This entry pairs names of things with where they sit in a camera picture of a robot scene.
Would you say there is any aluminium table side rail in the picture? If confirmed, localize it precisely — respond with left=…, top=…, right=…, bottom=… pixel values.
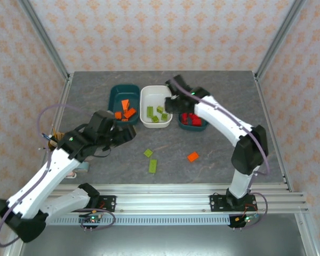
left=253, top=73, right=294, bottom=193
left=30, top=74, right=74, bottom=194

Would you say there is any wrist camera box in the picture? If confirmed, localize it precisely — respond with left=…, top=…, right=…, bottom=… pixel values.
left=89, top=110, right=115, bottom=134
left=165, top=75, right=193, bottom=97

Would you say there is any small circuit board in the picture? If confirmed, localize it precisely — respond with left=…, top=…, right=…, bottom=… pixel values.
left=229, top=213, right=259, bottom=229
left=78, top=215, right=102, bottom=227

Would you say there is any teal plastic container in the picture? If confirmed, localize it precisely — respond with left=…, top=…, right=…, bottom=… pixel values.
left=107, top=84, right=141, bottom=126
left=177, top=111, right=209, bottom=132

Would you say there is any aluminium frame post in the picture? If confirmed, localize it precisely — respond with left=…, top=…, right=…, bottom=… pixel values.
left=254, top=0, right=307, bottom=81
left=17, top=0, right=71, bottom=82

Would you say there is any tan pencil cup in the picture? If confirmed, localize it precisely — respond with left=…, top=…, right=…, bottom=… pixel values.
left=47, top=132, right=67, bottom=153

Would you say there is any white plastic container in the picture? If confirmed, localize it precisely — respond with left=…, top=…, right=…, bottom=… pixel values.
left=139, top=84, right=174, bottom=129

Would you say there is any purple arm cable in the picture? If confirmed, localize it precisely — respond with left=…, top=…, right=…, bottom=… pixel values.
left=0, top=104, right=116, bottom=247
left=166, top=77, right=270, bottom=230

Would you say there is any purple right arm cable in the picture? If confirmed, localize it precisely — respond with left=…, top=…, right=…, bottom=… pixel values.
left=166, top=77, right=270, bottom=230

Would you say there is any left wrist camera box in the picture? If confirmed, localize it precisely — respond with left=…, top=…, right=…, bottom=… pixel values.
left=89, top=110, right=115, bottom=134

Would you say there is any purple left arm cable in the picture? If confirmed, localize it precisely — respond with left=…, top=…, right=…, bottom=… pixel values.
left=0, top=104, right=116, bottom=247

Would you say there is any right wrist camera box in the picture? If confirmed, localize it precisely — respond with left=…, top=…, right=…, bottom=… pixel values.
left=165, top=75, right=193, bottom=97

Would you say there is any aluminium base beam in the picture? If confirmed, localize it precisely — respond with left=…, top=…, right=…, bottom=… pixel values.
left=17, top=183, right=309, bottom=214

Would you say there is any grey slotted cable duct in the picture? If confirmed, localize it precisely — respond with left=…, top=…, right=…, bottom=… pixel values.
left=28, top=216, right=231, bottom=226

